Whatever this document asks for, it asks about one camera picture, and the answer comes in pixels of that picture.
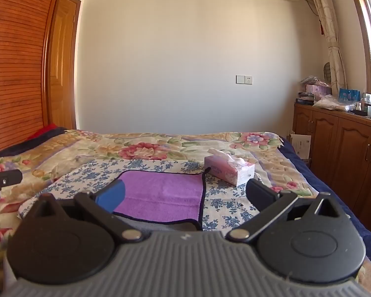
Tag white paper box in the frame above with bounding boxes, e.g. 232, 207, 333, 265
289, 133, 312, 162

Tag wooden door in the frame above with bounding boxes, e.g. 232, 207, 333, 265
48, 0, 81, 130

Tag pink box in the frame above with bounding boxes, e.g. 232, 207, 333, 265
304, 83, 332, 97

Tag woven hand fan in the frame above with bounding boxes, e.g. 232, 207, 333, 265
322, 63, 333, 85

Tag stack of books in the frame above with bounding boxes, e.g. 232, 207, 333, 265
295, 92, 316, 105

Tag purple towel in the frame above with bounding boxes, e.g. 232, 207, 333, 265
113, 167, 211, 224

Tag red cloth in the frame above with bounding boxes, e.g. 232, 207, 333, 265
27, 124, 66, 140

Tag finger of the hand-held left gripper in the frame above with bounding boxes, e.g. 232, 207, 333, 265
0, 169, 23, 200

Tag slatted wooden wardrobe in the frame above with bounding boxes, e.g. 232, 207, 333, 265
0, 0, 66, 158

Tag blue floral cloth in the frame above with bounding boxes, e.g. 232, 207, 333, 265
17, 158, 262, 232

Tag floral bed quilt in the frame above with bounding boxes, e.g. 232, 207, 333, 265
0, 129, 317, 288

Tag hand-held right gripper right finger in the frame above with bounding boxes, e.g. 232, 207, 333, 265
227, 179, 351, 244

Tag clear plastic bag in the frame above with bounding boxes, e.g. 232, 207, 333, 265
312, 94, 357, 112

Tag blue gift bag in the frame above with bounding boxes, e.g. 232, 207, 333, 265
338, 88, 361, 103

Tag pink tissue pack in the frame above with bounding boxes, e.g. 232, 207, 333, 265
204, 148, 255, 187

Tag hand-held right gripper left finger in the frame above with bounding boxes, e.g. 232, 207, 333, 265
20, 180, 143, 243

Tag patterned beige curtain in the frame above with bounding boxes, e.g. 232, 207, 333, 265
303, 0, 348, 92

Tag brown wooden cabinet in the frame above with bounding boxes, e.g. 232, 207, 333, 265
292, 102, 371, 234

